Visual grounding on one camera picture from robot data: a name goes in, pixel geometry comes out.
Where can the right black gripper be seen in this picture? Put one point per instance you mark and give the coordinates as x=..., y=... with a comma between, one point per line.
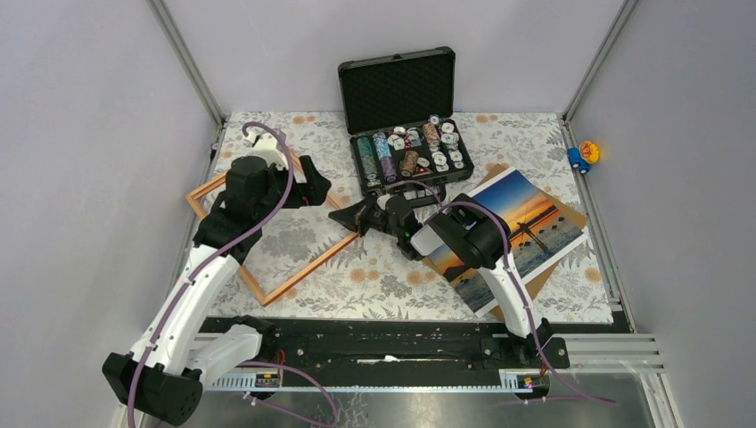
x=355, y=217

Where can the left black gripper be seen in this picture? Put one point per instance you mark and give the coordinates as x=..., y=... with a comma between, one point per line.
x=316, y=185

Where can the sunset landscape photo print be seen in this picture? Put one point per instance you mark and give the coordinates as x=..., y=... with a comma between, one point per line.
x=531, y=230

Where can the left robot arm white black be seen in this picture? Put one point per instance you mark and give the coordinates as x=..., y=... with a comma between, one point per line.
x=162, y=375

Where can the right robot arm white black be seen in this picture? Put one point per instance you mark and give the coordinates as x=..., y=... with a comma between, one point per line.
x=479, y=238

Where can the purple poker chip stack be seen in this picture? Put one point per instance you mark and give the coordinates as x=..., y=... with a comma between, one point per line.
x=388, y=169

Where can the green poker chip stack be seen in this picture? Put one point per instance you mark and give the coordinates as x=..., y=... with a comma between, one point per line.
x=366, y=155

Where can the brown poker chip stack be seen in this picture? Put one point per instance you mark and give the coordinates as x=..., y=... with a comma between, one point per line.
x=408, y=165

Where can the blue poker chip stack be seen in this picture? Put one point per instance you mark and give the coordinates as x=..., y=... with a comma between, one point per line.
x=381, y=145

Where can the pink poker chip stack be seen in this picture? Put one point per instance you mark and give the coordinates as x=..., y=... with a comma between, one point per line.
x=430, y=134

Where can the black poker chip case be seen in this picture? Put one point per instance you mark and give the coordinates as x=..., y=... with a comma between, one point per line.
x=396, y=95

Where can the blue yellow toy car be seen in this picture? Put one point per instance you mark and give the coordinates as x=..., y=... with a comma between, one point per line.
x=583, y=156

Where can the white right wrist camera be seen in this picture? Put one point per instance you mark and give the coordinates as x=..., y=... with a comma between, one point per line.
x=392, y=203

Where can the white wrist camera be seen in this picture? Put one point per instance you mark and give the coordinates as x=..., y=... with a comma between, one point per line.
x=267, y=148
x=392, y=203

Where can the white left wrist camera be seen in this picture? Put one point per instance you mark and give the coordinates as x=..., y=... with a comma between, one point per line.
x=267, y=148

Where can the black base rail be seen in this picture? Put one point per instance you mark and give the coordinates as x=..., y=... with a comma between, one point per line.
x=380, y=356

